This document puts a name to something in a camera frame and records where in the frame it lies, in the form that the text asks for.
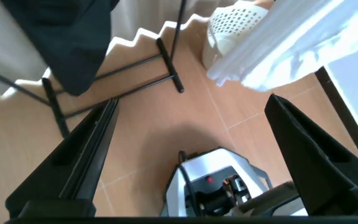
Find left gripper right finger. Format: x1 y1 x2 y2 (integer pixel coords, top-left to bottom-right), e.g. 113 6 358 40
264 93 358 218

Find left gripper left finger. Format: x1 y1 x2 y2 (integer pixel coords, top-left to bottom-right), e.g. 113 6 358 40
4 97 121 219

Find white garment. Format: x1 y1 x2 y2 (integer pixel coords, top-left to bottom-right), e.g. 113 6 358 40
206 0 358 92

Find black shorts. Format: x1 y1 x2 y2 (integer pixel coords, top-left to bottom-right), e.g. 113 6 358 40
0 0 121 97

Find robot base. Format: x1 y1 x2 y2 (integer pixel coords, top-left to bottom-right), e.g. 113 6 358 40
160 147 309 218

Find black clothes rack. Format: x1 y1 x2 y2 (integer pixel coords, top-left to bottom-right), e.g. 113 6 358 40
0 0 188 140

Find white laundry basket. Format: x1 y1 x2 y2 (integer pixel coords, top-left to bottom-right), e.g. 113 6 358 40
201 0 270 71

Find beige curtain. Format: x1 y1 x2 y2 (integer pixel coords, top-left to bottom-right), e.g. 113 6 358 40
0 0 239 96

